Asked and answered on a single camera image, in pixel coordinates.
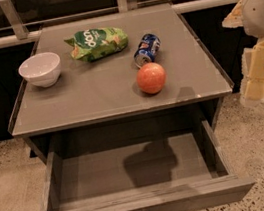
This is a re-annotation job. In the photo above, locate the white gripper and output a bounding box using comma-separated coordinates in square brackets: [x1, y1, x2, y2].
[221, 0, 264, 107]

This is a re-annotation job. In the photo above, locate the red orange apple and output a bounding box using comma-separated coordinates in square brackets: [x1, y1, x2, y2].
[136, 62, 167, 94]

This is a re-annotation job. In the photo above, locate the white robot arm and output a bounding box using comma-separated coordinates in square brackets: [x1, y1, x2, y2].
[222, 0, 264, 107]

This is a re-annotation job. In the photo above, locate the grey open top drawer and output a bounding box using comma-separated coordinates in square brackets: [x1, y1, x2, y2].
[41, 123, 254, 211]

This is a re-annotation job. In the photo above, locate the blue soda can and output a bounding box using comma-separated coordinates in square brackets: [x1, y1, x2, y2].
[133, 33, 161, 68]

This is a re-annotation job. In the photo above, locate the green chip bag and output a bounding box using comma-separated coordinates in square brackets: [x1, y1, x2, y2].
[64, 27, 129, 62]

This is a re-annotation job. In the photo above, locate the grey cabinet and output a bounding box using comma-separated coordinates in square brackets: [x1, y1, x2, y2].
[9, 4, 233, 159]

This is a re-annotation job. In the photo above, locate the white bowl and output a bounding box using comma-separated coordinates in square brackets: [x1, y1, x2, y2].
[18, 52, 62, 88]

